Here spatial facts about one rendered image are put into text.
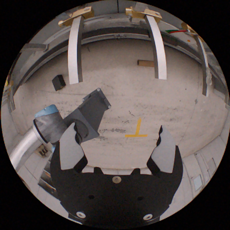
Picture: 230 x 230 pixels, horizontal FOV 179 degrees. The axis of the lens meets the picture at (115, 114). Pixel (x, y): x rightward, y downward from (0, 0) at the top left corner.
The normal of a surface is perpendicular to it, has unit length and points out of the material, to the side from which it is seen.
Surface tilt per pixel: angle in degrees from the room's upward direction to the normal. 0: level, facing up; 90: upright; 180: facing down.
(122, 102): 0
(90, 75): 0
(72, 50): 0
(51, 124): 60
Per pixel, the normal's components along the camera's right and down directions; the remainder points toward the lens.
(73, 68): -0.04, 0.46
